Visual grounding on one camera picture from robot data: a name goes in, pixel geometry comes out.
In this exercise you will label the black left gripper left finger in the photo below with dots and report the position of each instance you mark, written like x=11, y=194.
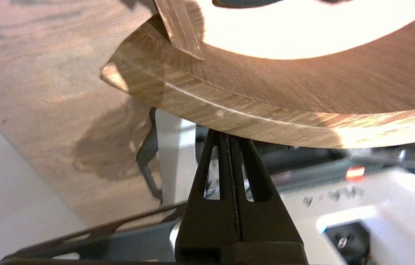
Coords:
x=207, y=228

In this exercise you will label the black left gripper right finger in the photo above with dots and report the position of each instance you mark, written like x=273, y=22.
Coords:
x=270, y=224

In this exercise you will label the wooden nightstand drawer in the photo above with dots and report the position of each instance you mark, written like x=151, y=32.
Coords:
x=266, y=95

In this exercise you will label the white and black robot base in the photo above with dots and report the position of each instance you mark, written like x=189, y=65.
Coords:
x=376, y=213

